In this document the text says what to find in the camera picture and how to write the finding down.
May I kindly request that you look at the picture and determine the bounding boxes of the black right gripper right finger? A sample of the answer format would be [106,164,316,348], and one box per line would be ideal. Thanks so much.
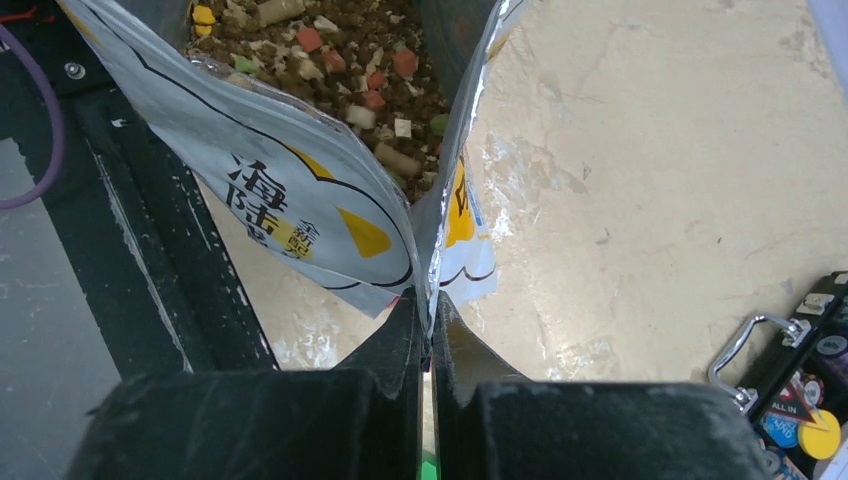
[432,294,768,479]

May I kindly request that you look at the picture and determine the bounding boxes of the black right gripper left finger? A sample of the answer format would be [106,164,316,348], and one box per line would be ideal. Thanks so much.
[67,289,423,479]

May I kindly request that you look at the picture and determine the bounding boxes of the cat food bag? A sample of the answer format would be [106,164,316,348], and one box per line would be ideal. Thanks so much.
[61,1,527,316]

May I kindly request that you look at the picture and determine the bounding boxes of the green blue toy blocks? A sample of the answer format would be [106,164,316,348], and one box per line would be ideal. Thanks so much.
[419,458,439,480]

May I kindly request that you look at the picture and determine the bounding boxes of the black poker chip case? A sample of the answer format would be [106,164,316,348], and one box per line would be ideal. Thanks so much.
[707,271,847,479]

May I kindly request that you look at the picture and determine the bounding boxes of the yellow round chip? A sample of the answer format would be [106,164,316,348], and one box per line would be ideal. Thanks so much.
[798,410,842,460]

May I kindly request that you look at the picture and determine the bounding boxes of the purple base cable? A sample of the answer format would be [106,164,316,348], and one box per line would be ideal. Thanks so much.
[0,23,66,212]

